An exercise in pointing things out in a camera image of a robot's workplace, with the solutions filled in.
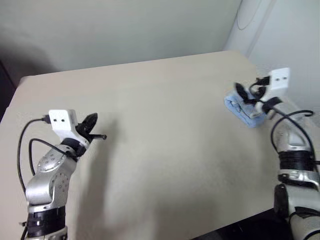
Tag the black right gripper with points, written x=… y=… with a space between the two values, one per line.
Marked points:
x=262 y=82

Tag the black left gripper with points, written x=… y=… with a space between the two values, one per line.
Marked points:
x=82 y=129

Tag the light blue towel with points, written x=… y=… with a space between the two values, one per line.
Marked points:
x=252 y=122

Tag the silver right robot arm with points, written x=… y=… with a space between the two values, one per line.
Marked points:
x=295 y=140

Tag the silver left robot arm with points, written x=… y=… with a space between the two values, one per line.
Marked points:
x=50 y=180

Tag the white panel with oval recess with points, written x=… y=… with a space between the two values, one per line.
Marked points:
x=275 y=25

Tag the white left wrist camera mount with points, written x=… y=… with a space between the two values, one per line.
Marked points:
x=61 y=120

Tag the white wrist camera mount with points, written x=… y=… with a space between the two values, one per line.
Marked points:
x=61 y=120
x=280 y=80

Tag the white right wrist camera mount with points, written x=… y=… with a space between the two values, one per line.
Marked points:
x=280 y=80

